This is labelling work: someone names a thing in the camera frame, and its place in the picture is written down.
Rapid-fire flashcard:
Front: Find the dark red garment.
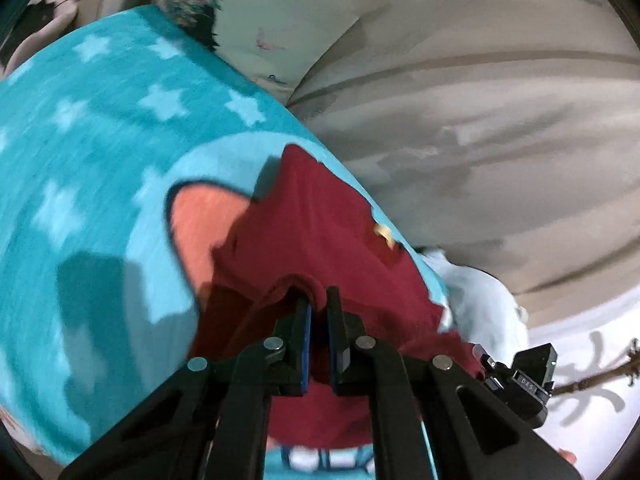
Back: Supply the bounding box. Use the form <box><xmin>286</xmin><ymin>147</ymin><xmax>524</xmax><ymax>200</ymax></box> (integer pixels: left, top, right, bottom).
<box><xmin>188</xmin><ymin>143</ymin><xmax>484</xmax><ymax>451</ymax></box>

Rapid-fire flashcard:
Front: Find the light blue plush toy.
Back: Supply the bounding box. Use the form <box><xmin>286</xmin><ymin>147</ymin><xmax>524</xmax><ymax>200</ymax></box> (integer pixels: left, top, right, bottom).
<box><xmin>422</xmin><ymin>249</ymin><xmax>529</xmax><ymax>365</ymax></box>

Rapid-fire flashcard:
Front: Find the turquoise cartoon star blanket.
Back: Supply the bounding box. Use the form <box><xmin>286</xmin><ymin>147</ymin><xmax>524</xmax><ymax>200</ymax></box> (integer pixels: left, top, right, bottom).
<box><xmin>0</xmin><ymin>4</ymin><xmax>454</xmax><ymax>480</ymax></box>

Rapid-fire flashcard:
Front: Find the beige curtain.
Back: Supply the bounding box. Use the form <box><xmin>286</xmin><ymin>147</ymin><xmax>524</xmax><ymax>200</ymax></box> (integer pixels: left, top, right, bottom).
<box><xmin>29</xmin><ymin>0</ymin><xmax>640</xmax><ymax>326</ymax></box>

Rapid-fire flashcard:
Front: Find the cream floral pillow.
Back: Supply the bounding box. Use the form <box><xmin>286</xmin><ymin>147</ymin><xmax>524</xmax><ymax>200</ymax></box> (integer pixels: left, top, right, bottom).
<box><xmin>154</xmin><ymin>0</ymin><xmax>394</xmax><ymax>103</ymax></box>

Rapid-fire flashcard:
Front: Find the pink black bag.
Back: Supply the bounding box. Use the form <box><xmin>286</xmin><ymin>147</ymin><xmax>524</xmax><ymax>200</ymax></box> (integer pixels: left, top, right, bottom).
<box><xmin>1</xmin><ymin>0</ymin><xmax>78</xmax><ymax>79</ymax></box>

